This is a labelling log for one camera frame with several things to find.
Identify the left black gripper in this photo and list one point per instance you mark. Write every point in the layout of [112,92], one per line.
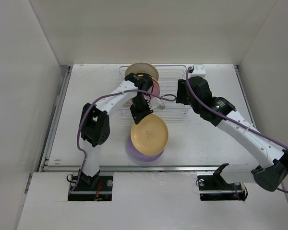
[137,115]

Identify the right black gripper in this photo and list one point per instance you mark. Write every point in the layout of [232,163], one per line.
[181,92]

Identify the purple plastic plate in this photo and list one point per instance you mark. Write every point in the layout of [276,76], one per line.
[135,154]

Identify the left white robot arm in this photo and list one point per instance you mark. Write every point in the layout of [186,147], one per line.
[94,126]

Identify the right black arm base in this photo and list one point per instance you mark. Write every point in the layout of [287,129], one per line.
[216,189]

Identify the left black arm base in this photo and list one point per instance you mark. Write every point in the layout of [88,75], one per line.
[102,191]

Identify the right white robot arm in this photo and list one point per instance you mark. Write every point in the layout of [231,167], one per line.
[271,156]

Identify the pink plastic plate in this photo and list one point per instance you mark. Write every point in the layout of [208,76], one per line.
[155,89]

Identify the beige plastic plate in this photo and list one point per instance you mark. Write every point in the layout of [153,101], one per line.
[142,68]

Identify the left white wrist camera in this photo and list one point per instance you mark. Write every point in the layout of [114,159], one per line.
[157,104]

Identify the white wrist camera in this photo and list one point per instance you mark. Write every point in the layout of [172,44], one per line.
[198,70]
[157,104]

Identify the white wire dish rack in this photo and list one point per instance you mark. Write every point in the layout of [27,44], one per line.
[168,81]

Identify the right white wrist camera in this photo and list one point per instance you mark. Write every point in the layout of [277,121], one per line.
[198,70]

